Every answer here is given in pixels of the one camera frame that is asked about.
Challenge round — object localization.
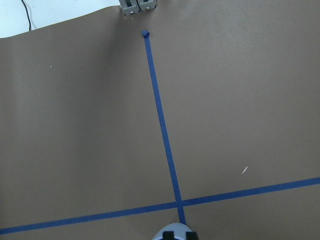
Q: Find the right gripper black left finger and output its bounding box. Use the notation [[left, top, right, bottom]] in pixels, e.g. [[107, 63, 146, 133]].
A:
[[162, 231, 174, 240]]

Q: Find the light blue plastic cup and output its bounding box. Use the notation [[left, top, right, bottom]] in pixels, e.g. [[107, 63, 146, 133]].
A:
[[152, 222, 199, 240]]

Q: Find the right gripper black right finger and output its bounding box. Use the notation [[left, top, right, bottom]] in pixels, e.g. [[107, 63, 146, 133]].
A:
[[185, 231, 198, 240]]

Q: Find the thin black wire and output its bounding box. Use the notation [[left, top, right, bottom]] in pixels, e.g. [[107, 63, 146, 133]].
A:
[[20, 0, 33, 32]]

